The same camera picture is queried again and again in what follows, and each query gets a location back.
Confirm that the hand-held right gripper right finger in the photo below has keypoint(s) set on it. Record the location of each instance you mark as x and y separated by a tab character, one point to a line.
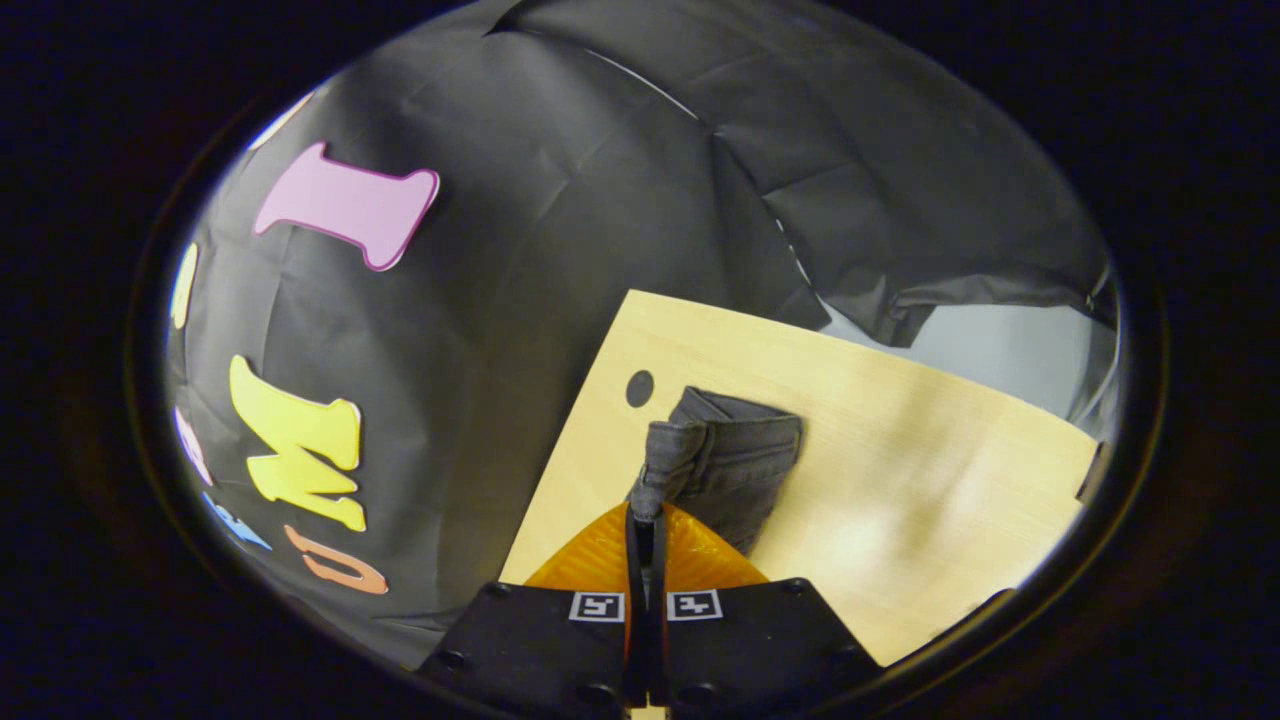
760	640

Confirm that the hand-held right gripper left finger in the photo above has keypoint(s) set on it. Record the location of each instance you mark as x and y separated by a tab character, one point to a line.
530	640

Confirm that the black jeans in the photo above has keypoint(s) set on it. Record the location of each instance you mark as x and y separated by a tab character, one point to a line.
720	460

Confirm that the black backdrop cloth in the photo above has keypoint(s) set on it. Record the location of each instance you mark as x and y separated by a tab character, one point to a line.
560	200

